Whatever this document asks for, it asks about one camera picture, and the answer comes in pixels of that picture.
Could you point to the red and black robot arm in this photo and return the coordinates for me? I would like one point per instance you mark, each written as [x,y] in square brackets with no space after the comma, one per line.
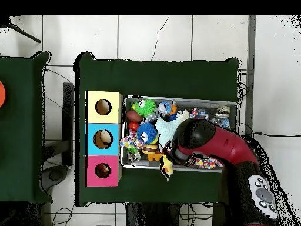
[225,146]

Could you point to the red ball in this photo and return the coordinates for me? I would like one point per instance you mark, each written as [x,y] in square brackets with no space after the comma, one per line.
[134,126]

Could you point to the orange plush toy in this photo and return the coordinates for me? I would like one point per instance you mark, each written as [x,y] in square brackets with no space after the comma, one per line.
[106,169]

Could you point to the toy hamburger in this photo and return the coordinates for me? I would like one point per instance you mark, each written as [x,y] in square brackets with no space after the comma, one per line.
[150,148]

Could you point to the green spiky puffer ball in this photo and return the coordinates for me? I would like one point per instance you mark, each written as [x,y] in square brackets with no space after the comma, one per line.
[144,107]

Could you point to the dark green table cloth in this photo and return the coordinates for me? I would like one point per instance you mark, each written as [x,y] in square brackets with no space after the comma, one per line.
[18,141]
[164,75]

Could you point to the black tripod leg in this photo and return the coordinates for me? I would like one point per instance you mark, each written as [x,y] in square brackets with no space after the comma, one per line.
[24,32]

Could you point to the brown toy football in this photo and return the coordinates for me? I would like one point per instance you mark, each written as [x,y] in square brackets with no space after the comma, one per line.
[134,115]

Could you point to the large blue fuzzy eyed ball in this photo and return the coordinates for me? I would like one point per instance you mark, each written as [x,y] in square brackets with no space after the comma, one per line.
[147,133]

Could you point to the yellow duck plush toy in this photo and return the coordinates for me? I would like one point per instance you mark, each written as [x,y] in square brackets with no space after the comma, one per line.
[167,167]

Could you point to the colourful dot print cloth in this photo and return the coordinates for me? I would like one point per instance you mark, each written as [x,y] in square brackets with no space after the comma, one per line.
[131,142]
[207,163]

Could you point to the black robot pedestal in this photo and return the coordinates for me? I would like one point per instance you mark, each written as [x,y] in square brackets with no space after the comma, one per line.
[150,215]

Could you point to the grey round base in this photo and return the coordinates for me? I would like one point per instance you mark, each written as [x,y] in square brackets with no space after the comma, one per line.
[55,175]

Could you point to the black panel stand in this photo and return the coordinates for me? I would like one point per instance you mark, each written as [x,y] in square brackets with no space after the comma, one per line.
[68,117]

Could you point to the light blue waffle cloth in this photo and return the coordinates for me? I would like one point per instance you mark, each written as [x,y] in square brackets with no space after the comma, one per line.
[165,129]

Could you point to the wooden box with three holes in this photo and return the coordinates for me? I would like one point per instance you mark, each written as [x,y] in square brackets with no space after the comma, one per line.
[110,98]

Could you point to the orange disc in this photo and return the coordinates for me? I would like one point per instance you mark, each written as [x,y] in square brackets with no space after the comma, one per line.
[1,94]

